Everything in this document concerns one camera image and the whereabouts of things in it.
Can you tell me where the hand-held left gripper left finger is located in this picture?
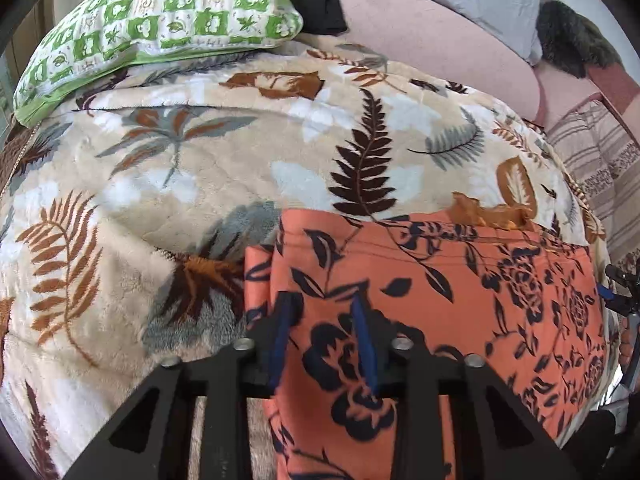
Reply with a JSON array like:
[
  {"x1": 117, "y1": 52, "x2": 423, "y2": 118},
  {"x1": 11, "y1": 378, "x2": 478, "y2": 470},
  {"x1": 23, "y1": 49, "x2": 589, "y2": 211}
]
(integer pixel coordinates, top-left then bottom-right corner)
[{"x1": 64, "y1": 290, "x2": 306, "y2": 480}]

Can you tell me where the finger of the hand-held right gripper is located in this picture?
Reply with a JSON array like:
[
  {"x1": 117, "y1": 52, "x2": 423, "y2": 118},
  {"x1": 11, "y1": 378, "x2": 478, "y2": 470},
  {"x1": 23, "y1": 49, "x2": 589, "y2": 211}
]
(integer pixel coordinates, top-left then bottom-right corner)
[
  {"x1": 597, "y1": 284, "x2": 640, "y2": 314},
  {"x1": 604, "y1": 263, "x2": 640, "y2": 287}
]

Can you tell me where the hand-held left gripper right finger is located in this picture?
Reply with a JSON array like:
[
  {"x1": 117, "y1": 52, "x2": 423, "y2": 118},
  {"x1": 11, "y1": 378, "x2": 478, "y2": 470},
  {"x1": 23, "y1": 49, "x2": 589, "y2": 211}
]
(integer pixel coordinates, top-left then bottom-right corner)
[{"x1": 350, "y1": 297, "x2": 585, "y2": 480}]

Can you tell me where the orange floral shirt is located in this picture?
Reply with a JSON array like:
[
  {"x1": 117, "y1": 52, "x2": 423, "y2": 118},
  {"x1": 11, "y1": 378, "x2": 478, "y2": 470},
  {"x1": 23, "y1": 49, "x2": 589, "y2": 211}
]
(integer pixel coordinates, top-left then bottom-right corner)
[{"x1": 244, "y1": 192, "x2": 625, "y2": 480}]

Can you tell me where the striped floral mattress cover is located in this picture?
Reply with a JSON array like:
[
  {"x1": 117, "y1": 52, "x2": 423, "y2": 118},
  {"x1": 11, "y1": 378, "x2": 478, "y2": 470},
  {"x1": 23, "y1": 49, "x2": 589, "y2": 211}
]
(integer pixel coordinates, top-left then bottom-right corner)
[{"x1": 546, "y1": 99, "x2": 640, "y2": 281}]

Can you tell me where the small pink cushion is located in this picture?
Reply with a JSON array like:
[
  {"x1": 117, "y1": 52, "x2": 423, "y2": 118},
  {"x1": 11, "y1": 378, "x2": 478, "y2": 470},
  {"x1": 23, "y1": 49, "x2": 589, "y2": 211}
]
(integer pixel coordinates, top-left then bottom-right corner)
[{"x1": 531, "y1": 66, "x2": 602, "y2": 130}]

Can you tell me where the dusty red cloth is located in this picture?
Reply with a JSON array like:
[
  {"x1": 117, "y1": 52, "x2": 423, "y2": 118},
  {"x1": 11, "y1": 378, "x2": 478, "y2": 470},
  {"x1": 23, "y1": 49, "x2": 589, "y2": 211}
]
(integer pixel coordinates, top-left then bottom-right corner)
[{"x1": 586, "y1": 62, "x2": 640, "y2": 117}]

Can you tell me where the leaf print fleece blanket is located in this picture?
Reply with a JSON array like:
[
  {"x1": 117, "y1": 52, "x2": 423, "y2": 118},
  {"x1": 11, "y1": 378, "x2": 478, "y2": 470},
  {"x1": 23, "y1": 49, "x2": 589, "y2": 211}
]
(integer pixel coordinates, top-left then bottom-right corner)
[{"x1": 0, "y1": 42, "x2": 618, "y2": 480}]

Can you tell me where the dark furry cushion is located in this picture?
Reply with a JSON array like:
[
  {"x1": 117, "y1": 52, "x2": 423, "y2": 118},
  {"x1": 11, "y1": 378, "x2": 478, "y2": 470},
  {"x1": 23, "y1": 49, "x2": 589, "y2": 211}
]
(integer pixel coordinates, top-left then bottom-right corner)
[{"x1": 535, "y1": 0, "x2": 626, "y2": 80}]

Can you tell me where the long pink bolster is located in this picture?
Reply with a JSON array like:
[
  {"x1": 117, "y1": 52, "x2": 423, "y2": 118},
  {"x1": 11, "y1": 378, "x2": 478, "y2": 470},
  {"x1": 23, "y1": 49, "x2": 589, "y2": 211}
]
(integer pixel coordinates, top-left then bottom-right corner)
[{"x1": 299, "y1": 0, "x2": 545, "y2": 122}]

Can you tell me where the green checkered pillow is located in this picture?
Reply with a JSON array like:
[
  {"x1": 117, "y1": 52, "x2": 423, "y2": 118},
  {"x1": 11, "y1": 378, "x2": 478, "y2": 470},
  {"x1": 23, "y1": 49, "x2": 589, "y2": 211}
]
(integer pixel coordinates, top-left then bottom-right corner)
[{"x1": 12, "y1": 0, "x2": 305, "y2": 128}]

